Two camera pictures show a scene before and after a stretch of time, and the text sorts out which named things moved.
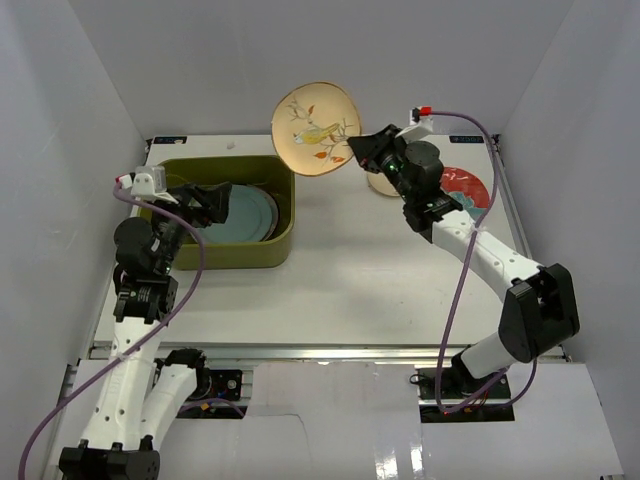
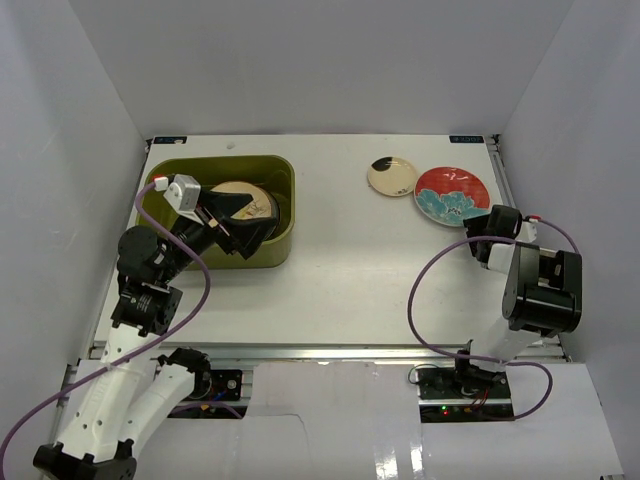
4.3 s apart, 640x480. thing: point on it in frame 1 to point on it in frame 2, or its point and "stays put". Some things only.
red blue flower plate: (465, 189) stays put
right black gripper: (369, 150) to (476, 225)
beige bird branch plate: (311, 124) to (259, 207)
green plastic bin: (273, 173) stays put
